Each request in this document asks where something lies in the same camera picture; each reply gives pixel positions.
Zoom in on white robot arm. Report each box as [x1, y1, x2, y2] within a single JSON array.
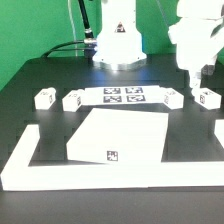
[[93, 0, 224, 93]]

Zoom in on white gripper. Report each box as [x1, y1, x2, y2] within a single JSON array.
[[168, 18, 224, 96]]

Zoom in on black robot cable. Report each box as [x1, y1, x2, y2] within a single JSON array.
[[41, 0, 98, 58]]

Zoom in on thin white cable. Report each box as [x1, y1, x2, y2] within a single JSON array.
[[67, 0, 78, 57]]

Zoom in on white L-shaped obstacle fixture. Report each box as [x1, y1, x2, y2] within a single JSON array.
[[1, 124, 224, 191]]

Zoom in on white AprilTag marker sheet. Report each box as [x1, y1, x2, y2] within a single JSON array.
[[83, 85, 164, 106]]

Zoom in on white square tabletop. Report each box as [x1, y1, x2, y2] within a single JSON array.
[[67, 108, 168, 164]]

